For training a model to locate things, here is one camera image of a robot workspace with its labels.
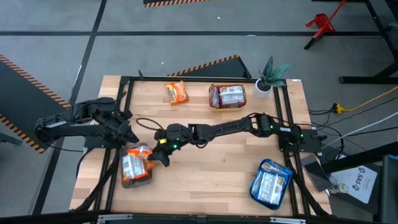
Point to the black hazard-striped floor mat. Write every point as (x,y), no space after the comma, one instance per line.
(155,1)
(21,102)
(224,70)

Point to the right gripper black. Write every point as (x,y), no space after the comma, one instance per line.
(177,135)

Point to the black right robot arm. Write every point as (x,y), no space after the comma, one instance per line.
(224,129)

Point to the black desk frame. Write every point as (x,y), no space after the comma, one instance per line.
(357,80)

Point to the black aluminium table frame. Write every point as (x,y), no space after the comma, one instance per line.
(155,79)

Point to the black beam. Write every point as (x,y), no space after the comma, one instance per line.
(357,158)

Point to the white plant pot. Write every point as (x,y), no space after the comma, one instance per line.
(262,92)

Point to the red floor stand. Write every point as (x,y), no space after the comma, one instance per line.
(320,22)

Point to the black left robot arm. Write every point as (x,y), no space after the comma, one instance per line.
(62,129)

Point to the black crossbar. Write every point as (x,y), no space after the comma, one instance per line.
(199,219)

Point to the silver aluminium bracket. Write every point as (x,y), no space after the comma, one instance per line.
(115,217)
(287,220)

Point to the dark tablet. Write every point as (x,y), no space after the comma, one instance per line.
(317,172)

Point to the blue snack bag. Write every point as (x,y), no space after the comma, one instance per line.
(255,199)

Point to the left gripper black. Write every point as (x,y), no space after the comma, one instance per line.
(110,121)

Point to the grey tray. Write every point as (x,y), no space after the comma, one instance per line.
(133,185)

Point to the green potted plant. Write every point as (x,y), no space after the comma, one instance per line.
(272,73)

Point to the blue Maruchan ramen pack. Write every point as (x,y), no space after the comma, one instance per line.
(269,188)
(276,166)

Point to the white printed paper sheet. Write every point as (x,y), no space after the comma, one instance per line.
(357,183)

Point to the small clear bottle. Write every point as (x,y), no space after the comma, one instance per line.
(340,188)

